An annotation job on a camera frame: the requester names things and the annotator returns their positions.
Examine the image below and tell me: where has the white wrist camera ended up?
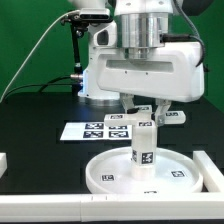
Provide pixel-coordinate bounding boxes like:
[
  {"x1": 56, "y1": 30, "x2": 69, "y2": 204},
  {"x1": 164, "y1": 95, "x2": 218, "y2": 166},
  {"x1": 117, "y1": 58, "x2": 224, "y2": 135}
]
[{"x1": 93, "y1": 22, "x2": 117, "y2": 47}]

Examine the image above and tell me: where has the grey camera cable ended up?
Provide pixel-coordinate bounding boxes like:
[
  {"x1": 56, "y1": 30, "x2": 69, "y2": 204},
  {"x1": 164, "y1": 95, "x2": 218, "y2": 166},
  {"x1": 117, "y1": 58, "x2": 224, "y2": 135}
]
[{"x1": 0, "y1": 10, "x2": 80, "y2": 104}]

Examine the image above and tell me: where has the white fence rail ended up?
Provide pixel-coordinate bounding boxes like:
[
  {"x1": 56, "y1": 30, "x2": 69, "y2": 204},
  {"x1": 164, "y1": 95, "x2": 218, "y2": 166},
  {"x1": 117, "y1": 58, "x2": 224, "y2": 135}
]
[
  {"x1": 0, "y1": 193, "x2": 224, "y2": 222},
  {"x1": 193, "y1": 151, "x2": 224, "y2": 193}
]

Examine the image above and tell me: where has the white right fence rail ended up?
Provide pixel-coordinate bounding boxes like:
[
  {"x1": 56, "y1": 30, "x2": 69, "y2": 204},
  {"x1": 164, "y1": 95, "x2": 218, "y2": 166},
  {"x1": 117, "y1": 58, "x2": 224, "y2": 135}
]
[{"x1": 193, "y1": 151, "x2": 224, "y2": 193}]

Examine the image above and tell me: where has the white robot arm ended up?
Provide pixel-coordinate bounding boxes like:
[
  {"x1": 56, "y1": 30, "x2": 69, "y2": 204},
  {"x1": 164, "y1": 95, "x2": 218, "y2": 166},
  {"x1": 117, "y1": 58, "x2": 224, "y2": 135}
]
[{"x1": 69, "y1": 0, "x2": 209, "y2": 126}]

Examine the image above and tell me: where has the black camera stand pole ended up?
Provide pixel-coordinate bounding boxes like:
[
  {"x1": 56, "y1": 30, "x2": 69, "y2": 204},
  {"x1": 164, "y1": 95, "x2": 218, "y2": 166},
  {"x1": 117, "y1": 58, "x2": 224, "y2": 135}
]
[{"x1": 70, "y1": 24, "x2": 84, "y2": 95}]

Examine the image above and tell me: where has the black camera on stand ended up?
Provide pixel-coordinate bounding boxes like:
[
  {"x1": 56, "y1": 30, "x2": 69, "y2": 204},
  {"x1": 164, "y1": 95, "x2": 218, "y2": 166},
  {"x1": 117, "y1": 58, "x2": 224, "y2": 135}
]
[{"x1": 62, "y1": 8, "x2": 112, "y2": 23}]

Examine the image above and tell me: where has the white left fence block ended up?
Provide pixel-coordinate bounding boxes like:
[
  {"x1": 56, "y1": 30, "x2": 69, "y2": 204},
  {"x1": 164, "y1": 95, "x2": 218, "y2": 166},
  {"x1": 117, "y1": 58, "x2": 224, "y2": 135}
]
[{"x1": 0, "y1": 153, "x2": 7, "y2": 179}]

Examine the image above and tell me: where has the white marker sheet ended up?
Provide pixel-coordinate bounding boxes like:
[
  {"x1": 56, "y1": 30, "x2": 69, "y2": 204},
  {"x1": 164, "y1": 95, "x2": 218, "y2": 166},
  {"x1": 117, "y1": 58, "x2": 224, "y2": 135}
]
[{"x1": 60, "y1": 122, "x2": 132, "y2": 141}]

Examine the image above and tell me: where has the white cross table base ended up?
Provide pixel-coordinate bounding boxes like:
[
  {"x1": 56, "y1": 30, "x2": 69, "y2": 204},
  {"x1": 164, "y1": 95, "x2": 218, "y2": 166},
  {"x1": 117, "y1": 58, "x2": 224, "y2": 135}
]
[{"x1": 104, "y1": 108, "x2": 186, "y2": 127}]

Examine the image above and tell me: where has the white round table top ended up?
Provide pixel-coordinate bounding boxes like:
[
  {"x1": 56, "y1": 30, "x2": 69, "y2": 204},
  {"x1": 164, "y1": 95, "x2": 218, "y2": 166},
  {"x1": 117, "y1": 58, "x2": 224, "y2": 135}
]
[{"x1": 85, "y1": 147, "x2": 203, "y2": 194}]

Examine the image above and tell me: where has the black base cable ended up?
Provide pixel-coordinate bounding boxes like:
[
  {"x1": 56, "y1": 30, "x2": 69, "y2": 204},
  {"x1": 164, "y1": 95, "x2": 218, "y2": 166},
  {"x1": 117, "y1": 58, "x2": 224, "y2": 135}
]
[{"x1": 3, "y1": 75, "x2": 74, "y2": 98}]

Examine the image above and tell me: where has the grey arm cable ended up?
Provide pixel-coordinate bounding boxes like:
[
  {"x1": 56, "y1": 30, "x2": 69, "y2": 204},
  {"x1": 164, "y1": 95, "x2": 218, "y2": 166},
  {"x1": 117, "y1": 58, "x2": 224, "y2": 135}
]
[{"x1": 161, "y1": 0, "x2": 209, "y2": 73}]

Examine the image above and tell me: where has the white front fence rail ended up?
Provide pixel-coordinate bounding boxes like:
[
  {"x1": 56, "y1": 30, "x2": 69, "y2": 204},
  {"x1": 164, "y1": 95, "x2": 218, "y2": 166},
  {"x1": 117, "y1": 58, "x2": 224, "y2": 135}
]
[{"x1": 0, "y1": 193, "x2": 224, "y2": 222}]

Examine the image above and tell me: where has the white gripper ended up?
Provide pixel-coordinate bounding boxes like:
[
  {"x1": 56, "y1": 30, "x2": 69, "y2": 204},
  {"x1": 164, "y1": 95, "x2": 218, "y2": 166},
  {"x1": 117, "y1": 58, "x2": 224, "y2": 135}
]
[{"x1": 96, "y1": 42, "x2": 204, "y2": 127}]

